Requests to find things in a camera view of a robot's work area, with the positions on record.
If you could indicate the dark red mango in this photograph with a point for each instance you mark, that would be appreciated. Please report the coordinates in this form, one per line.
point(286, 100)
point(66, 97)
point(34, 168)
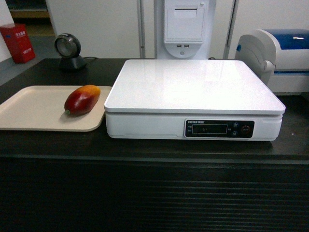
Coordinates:
point(82, 100)

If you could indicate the white checkout scale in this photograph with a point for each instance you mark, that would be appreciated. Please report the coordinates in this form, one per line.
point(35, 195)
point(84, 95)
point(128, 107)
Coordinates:
point(192, 100)

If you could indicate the black checkout counter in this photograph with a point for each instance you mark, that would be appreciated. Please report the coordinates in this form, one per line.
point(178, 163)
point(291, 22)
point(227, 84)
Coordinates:
point(89, 182)

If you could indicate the white receipt printer kiosk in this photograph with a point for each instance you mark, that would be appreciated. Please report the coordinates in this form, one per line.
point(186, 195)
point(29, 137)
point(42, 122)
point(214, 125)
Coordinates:
point(183, 28)

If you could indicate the black barcode scanner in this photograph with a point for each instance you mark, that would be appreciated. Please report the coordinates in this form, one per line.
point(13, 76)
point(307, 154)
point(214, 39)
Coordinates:
point(69, 48)

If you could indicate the beige plastic tray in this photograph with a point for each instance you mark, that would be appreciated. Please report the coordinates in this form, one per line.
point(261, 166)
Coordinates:
point(40, 108)

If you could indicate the white and blue label printer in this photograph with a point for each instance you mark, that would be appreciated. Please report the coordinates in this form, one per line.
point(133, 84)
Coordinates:
point(279, 57)

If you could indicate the red fire extinguisher box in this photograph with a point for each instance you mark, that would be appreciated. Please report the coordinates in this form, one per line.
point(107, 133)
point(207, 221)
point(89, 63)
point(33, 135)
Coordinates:
point(18, 42)

